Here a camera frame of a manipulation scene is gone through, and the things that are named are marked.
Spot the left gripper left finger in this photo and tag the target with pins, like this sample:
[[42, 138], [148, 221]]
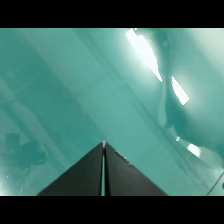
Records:
[[85, 175]]

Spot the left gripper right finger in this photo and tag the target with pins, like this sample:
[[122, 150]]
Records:
[[125, 176]]

